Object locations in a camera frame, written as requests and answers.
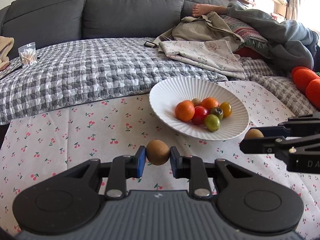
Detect brown longan fruit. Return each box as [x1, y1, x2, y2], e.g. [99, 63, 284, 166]
[146, 140, 170, 166]
[245, 128, 264, 139]

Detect yellow orange tomato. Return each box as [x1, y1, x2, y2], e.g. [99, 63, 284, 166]
[220, 102, 232, 118]

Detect dark green tomato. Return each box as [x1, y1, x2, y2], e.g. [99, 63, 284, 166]
[210, 107, 223, 121]

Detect large orange mandarin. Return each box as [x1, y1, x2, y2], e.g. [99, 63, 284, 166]
[200, 97, 220, 111]

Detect red tomato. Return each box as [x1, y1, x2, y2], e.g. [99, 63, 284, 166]
[191, 106, 209, 126]

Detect grey woven blanket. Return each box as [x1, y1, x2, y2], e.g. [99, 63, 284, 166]
[239, 57, 318, 116]

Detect orange knitted plush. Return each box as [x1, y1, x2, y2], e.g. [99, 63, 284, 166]
[291, 66, 320, 109]

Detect cherry print tablecloth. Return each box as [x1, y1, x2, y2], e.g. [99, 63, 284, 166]
[1, 94, 319, 239]

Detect red cushion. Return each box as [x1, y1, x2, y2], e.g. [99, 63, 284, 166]
[234, 47, 263, 59]

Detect small brown longan in plate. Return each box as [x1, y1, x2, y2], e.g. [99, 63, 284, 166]
[192, 98, 201, 107]

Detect grey sweatpants leg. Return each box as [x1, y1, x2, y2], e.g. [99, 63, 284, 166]
[227, 2, 319, 72]

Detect patterned striped pillow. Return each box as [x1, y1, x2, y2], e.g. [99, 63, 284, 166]
[221, 15, 272, 58]

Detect folded floral cloth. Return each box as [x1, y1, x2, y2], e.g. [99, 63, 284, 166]
[158, 40, 245, 79]

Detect white ribbed plate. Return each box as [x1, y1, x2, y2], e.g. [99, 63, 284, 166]
[149, 77, 249, 141]

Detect beige canvas bag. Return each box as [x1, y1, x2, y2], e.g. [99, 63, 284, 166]
[153, 12, 245, 51]

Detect grey checkered quilt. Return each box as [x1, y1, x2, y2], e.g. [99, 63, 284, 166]
[1, 38, 227, 125]

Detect person's bare foot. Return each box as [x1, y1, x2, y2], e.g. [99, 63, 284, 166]
[192, 4, 227, 17]

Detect small black object on quilt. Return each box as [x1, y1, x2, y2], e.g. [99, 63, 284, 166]
[144, 41, 158, 48]

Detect beige fluffy blanket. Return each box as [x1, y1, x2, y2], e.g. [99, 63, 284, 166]
[0, 36, 14, 71]

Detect dark grey sofa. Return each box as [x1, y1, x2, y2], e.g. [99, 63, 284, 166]
[1, 0, 228, 59]

